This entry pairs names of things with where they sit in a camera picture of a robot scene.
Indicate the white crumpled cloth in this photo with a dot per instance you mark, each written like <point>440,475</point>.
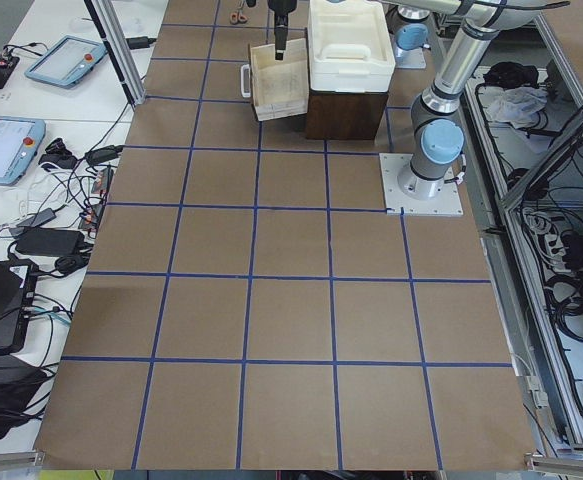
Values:
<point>519,107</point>

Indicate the blue teach pendant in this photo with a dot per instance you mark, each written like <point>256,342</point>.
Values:
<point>67,62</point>
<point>20,139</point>

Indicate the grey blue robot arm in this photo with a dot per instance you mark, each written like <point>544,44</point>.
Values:
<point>439,140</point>

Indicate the light wooden drawer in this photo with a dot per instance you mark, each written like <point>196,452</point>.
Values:
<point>276,88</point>

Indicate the brown paper table cover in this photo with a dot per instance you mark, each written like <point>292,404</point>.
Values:
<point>250,305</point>

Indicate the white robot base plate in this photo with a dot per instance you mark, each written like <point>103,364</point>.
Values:
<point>407,194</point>

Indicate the black power adapter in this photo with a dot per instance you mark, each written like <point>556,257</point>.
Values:
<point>49,242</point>

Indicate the dark wooden cabinet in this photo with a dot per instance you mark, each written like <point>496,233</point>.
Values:
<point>344,116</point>

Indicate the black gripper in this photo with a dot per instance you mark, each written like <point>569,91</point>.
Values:
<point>281,7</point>

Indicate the orange handled scissors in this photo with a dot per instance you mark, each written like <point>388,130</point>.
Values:
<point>238,16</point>

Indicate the aluminium frame post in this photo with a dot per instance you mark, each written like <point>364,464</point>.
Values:
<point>108,26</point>

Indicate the second grey robot arm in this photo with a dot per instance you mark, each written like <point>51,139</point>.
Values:
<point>405,23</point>

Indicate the white foam box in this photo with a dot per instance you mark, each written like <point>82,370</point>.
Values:
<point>350,49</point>

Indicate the upper blue teach pendant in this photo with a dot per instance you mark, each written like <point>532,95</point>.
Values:
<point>67,62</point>

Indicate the lower blue teach pendant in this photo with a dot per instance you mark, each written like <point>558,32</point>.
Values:
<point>20,139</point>

